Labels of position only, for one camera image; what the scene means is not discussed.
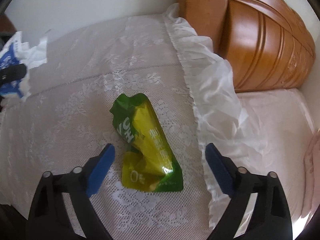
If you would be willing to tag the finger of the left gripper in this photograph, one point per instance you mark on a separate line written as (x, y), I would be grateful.
(12, 73)

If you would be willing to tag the blue white bag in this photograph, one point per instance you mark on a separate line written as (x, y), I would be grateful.
(17, 59)

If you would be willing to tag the folded pink blanket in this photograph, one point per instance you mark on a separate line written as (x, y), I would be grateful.
(311, 163)

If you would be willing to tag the white lace cover cloth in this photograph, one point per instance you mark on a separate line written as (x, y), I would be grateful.
(67, 119)

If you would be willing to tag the orange wooden headboard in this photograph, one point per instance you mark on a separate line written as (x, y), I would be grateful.
(267, 44)

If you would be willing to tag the pink bed sheet mattress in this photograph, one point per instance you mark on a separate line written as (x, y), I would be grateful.
(282, 120)

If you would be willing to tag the green yellow snack pouch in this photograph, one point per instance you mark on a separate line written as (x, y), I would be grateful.
(149, 164)

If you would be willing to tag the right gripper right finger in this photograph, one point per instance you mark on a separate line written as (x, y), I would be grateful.
(271, 216)

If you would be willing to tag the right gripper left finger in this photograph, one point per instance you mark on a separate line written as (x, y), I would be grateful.
(48, 217)

